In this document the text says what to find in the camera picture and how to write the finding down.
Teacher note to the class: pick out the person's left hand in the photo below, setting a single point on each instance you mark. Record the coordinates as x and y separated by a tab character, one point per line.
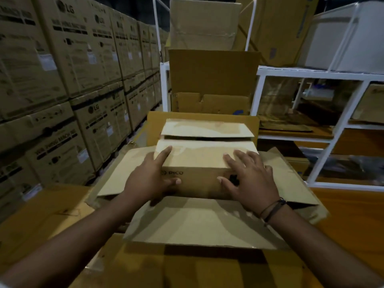
147	179

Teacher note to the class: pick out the person's right hand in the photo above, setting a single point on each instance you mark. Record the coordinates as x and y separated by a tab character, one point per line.
255	185

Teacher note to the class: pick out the large yellow cardboard box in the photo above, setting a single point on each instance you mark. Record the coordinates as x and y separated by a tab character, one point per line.
180	266

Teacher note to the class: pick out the person's right forearm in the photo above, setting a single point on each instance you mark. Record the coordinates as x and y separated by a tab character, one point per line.
324	251

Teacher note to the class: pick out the person's left forearm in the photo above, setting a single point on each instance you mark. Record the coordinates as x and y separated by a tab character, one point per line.
69	242

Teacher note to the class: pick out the Flipkart box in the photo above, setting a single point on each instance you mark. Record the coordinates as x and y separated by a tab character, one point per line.
213	71

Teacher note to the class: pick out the tall blue print cardboard box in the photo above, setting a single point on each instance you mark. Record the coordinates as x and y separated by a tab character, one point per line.
282	26

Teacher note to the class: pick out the taped brown cardboard box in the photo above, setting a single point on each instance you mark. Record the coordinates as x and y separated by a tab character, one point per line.
204	23

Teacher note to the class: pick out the large white box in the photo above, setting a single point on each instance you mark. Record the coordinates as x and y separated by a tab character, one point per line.
369	41

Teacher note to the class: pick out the clear plastic sheet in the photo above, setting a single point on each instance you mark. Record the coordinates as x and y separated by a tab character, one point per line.
277	95

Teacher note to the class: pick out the white metal shelf rack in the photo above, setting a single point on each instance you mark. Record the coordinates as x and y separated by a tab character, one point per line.
258	92

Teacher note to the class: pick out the crumpled clear plastic wrap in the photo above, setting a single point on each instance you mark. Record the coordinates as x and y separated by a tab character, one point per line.
351	164

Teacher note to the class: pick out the stack of printed brown cartons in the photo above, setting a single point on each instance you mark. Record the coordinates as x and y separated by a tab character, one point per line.
60	80

